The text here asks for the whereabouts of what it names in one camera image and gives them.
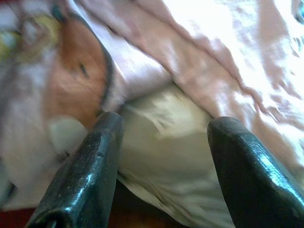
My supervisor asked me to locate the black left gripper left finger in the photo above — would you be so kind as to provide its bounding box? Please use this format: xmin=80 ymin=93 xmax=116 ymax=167
xmin=25 ymin=111 xmax=124 ymax=228

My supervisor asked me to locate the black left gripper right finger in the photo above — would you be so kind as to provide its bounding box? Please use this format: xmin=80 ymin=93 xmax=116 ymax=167
xmin=206 ymin=116 xmax=304 ymax=228

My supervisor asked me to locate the bed with beige floral sheet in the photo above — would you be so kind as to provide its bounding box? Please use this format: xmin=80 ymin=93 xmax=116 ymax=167
xmin=116 ymin=84 xmax=236 ymax=228

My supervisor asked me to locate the large red cushion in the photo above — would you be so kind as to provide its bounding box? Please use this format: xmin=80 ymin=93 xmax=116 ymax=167
xmin=0 ymin=206 xmax=42 ymax=228

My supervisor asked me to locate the pink cartoon print blanket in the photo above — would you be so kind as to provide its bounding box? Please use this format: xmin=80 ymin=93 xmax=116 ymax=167
xmin=0 ymin=0 xmax=304 ymax=209

